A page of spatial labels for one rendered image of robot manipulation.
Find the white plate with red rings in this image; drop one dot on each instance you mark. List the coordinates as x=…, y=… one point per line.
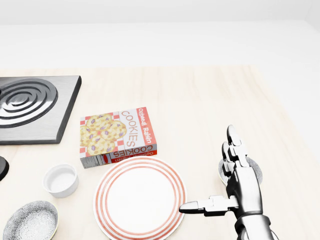
x=140, y=197

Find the small white ramekin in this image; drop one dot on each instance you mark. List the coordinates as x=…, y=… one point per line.
x=61, y=180

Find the grey patterned bowl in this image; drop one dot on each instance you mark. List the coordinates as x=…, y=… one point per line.
x=255, y=170
x=31, y=222

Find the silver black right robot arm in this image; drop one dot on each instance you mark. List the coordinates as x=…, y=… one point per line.
x=255, y=228

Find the oatmeal raisin cookies box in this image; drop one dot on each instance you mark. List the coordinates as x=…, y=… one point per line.
x=117, y=135

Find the round black stove knob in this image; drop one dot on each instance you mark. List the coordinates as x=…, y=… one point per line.
x=3, y=168

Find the flat dark stove plate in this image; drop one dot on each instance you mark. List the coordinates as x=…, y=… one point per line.
x=32, y=107

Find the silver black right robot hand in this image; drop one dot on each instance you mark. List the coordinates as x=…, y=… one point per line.
x=246, y=186

